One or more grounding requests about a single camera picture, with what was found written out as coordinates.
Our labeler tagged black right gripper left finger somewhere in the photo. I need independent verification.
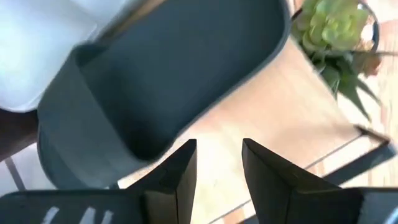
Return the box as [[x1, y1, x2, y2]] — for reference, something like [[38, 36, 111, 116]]
[[0, 139, 198, 224]]

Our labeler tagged black slide sandal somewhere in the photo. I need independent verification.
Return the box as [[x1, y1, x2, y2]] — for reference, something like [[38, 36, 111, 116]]
[[36, 0, 292, 190]]

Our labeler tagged small potted succulent plant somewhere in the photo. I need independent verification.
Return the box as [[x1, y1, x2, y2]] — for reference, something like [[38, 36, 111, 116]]
[[290, 0, 385, 122]]

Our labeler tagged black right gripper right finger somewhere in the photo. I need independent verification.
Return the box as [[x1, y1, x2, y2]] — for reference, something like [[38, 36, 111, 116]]
[[242, 138, 398, 224]]

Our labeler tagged grey slide sandal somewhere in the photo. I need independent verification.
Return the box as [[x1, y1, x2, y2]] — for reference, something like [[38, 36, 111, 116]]
[[0, 0, 137, 113]]

